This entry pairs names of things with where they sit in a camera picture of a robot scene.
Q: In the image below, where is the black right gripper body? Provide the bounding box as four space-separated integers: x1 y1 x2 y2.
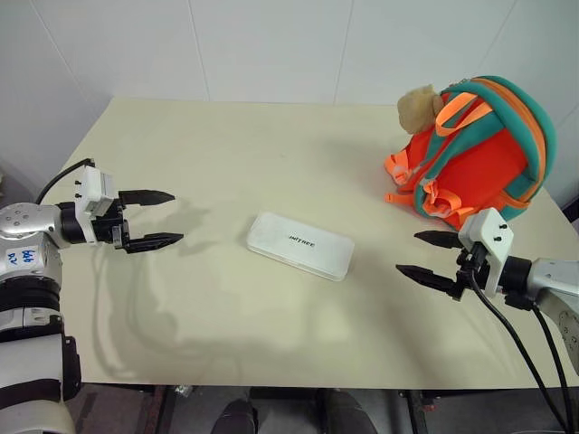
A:
451 243 492 303

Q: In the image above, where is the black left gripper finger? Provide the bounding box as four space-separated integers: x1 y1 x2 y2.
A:
125 232 185 255
119 189 176 209

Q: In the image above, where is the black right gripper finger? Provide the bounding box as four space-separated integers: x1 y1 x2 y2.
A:
394 264 457 297
413 230 463 250

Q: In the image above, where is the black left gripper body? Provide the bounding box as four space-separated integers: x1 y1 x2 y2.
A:
92 193 133 253

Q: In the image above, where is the orange and green backpack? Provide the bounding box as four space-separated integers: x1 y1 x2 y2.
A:
383 75 558 231

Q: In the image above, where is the beige plush toy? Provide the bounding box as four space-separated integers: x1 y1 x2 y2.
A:
396 84 442 136

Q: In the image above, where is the white rectangular case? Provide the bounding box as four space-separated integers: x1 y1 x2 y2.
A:
246 211 356 284

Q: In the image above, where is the white label blue handwriting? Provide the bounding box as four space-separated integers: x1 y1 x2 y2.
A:
3 246 41 278

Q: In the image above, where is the dark rounded shape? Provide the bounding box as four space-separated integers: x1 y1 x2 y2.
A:
215 400 260 434

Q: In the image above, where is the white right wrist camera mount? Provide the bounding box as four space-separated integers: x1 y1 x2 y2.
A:
458 207 517 293

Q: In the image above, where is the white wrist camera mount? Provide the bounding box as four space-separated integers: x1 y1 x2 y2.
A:
73 165 120 246
458 207 517 293

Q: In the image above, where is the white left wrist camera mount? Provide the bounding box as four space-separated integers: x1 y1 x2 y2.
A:
73 165 120 246

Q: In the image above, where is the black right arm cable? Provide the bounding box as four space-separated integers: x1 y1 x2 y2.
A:
469 255 570 434
505 291 572 429

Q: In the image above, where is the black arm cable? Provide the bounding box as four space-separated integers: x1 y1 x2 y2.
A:
34 157 95 204
469 255 570 434
505 291 572 429

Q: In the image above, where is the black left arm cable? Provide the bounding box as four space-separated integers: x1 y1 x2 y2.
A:
34 157 95 204

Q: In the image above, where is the black table frame bar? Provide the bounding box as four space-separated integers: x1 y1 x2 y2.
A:
397 389 438 434
148 385 180 434

